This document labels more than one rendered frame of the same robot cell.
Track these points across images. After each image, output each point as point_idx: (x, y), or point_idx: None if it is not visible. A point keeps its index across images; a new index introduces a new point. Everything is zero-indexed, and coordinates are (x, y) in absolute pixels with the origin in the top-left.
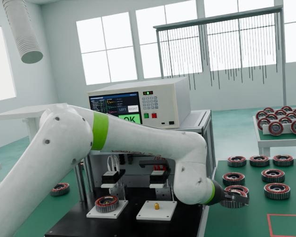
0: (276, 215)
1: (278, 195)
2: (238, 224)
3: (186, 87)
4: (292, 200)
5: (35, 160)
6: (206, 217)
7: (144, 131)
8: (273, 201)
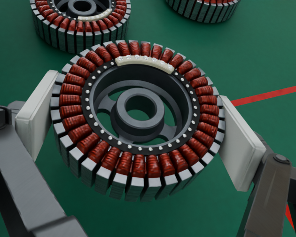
0: (249, 105)
1: (222, 12)
2: (162, 209)
3: None
4: (246, 21)
5: None
6: None
7: None
8: (204, 32)
